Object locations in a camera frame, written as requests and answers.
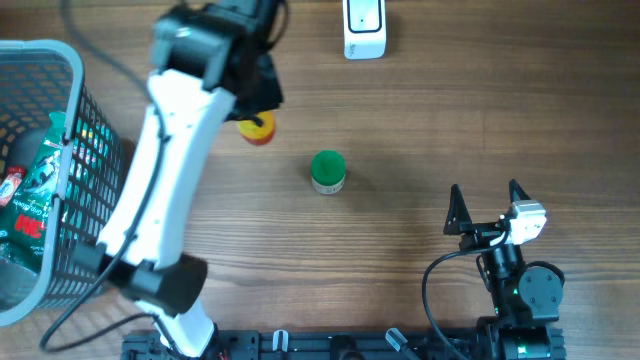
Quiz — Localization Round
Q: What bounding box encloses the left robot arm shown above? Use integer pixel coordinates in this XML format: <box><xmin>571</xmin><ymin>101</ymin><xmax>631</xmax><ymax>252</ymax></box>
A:
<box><xmin>72</xmin><ymin>1</ymin><xmax>289</xmax><ymax>359</ymax></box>

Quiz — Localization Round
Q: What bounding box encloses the black left camera cable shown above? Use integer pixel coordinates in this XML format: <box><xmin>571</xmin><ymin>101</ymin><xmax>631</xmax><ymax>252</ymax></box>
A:
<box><xmin>38</xmin><ymin>0</ymin><xmax>171</xmax><ymax>354</ymax></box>

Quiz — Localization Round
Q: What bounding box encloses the green lid jar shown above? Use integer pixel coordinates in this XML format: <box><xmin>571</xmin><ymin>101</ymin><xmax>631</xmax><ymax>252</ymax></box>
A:
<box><xmin>310</xmin><ymin>150</ymin><xmax>346</xmax><ymax>195</ymax></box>

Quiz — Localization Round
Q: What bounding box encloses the white barcode scanner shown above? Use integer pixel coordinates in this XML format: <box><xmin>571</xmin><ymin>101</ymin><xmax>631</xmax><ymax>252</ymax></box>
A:
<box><xmin>342</xmin><ymin>0</ymin><xmax>387</xmax><ymax>60</ymax></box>

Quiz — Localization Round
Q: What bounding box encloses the black right camera cable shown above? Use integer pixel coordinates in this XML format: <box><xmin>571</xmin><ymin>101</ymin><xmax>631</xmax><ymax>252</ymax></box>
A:
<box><xmin>421</xmin><ymin>229</ymin><xmax>511</xmax><ymax>360</ymax></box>

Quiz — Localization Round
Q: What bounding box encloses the black camera cable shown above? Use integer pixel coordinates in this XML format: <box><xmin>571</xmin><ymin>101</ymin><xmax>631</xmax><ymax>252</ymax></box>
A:
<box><xmin>38</xmin><ymin>0</ymin><xmax>171</xmax><ymax>354</ymax></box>
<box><xmin>421</xmin><ymin>229</ymin><xmax>511</xmax><ymax>360</ymax></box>

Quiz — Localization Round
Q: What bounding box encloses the grey plastic mesh basket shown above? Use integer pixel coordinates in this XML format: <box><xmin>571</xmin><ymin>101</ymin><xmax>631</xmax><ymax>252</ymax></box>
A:
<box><xmin>1</xmin><ymin>39</ymin><xmax>125</xmax><ymax>326</ymax></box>

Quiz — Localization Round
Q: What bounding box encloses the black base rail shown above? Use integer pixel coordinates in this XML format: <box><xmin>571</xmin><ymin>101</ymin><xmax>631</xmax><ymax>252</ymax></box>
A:
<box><xmin>120</xmin><ymin>327</ymin><xmax>567</xmax><ymax>360</ymax></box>

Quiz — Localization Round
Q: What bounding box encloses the red stick sachet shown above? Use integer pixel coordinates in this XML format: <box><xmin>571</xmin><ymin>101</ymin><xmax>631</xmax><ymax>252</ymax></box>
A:
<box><xmin>0</xmin><ymin>166</ymin><xmax>27</xmax><ymax>207</ymax></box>

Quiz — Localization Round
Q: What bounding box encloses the green 3M gloves packet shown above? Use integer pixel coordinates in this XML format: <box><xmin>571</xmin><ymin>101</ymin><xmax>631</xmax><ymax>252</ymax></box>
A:
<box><xmin>1</xmin><ymin>111</ymin><xmax>66</xmax><ymax>273</ymax></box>

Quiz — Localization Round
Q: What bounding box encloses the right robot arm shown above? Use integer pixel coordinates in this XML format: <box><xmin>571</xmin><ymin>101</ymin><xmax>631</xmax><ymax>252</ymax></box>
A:
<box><xmin>443</xmin><ymin>180</ymin><xmax>567</xmax><ymax>360</ymax></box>

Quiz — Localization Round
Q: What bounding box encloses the yellow red sauce bottle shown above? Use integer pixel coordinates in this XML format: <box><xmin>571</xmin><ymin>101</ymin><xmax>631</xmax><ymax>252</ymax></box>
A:
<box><xmin>236</xmin><ymin>111</ymin><xmax>276</xmax><ymax>146</ymax></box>

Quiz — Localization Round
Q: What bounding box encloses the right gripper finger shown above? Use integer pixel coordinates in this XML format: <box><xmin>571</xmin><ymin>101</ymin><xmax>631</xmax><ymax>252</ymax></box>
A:
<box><xmin>443</xmin><ymin>184</ymin><xmax>472</xmax><ymax>235</ymax></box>
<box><xmin>509</xmin><ymin>179</ymin><xmax>531</xmax><ymax>203</ymax></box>

